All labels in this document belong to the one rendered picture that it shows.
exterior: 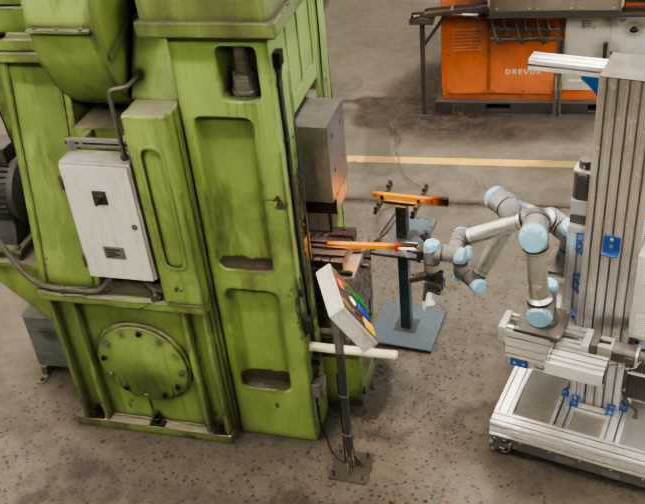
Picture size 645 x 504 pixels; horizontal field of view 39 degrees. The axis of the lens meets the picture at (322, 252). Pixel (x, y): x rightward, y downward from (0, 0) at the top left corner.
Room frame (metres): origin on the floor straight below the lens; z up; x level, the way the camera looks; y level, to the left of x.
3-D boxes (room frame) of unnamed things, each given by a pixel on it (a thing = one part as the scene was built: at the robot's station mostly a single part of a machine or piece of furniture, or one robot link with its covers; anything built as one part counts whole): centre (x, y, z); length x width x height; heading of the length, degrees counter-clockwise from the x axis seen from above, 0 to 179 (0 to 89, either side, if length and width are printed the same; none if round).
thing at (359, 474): (3.19, -0.03, 0.05); 0.22 x 0.22 x 0.09; 72
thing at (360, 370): (3.87, 0.06, 0.23); 0.55 x 0.37 x 0.47; 72
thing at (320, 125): (3.86, 0.06, 1.56); 0.42 x 0.39 x 0.40; 72
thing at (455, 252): (3.29, -0.60, 1.23); 0.11 x 0.11 x 0.08; 67
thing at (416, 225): (4.26, -0.47, 0.68); 0.40 x 0.30 x 0.02; 156
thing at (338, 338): (3.20, -0.03, 0.54); 0.04 x 0.04 x 1.08; 72
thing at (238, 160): (3.59, 0.30, 1.15); 0.44 x 0.26 x 2.30; 72
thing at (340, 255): (3.82, 0.07, 0.96); 0.42 x 0.20 x 0.09; 72
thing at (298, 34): (3.90, 0.20, 2.06); 0.44 x 0.41 x 0.47; 72
